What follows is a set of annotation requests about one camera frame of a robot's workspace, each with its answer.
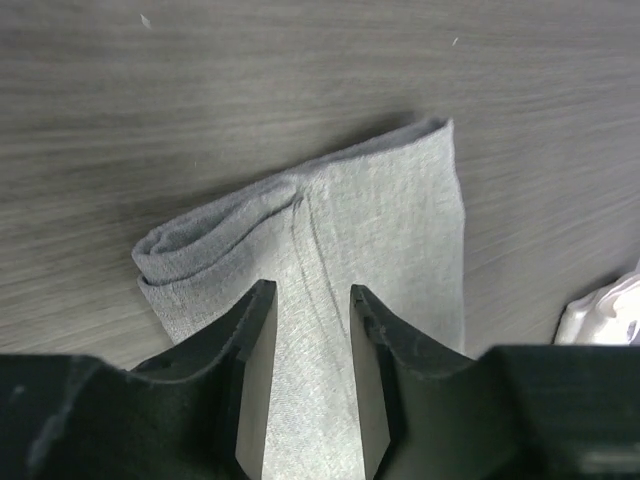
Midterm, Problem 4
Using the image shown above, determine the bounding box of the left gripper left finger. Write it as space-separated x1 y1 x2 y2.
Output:
1 280 277 479

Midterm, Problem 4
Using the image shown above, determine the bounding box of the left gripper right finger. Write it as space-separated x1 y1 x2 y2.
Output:
350 285 639 479

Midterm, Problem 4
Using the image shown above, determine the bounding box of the grey cloth napkin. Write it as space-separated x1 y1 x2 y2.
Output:
132 119 465 479

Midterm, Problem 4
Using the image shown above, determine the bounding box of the white folded towel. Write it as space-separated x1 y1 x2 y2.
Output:
554 272 639 346

